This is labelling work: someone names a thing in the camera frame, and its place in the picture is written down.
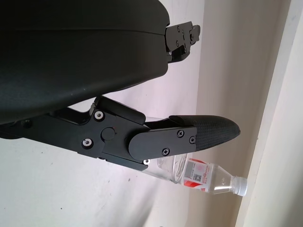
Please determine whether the clear plastic water bottle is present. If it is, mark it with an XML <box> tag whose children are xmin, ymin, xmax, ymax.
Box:
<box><xmin>182</xmin><ymin>158</ymin><xmax>248</xmax><ymax>197</ymax></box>

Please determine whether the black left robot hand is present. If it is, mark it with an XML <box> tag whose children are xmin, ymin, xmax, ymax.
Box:
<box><xmin>0</xmin><ymin>0</ymin><xmax>241</xmax><ymax>173</ymax></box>

